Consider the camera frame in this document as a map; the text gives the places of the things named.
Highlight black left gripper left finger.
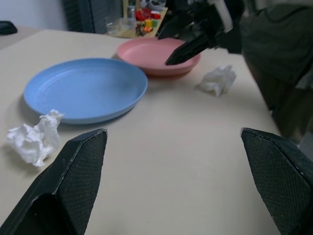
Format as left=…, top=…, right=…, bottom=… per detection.
left=0, top=128, right=109, bottom=235

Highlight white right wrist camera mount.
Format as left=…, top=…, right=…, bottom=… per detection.
left=211, top=0, right=233, bottom=33

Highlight dark chair back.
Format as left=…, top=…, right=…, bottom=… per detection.
left=62, top=0, right=123, bottom=35

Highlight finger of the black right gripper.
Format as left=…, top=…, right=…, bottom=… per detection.
left=156, top=10, right=197, bottom=40
left=164, top=32, right=216, bottom=67

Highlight blue plate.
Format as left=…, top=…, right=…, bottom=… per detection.
left=23, top=57, right=149, bottom=125

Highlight pink plate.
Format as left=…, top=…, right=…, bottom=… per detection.
left=116, top=37, right=202, bottom=79

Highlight dark olive cloth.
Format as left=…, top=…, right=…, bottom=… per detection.
left=240, top=4, right=313, bottom=144

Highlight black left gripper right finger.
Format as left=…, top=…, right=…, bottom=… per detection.
left=240, top=127, right=313, bottom=235

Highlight black sunglasses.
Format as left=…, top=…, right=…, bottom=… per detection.
left=0, top=20, right=19, bottom=36

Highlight crumpled white tissue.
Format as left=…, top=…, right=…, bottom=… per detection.
left=6, top=109, right=65, bottom=168
left=194, top=64, right=237, bottom=97

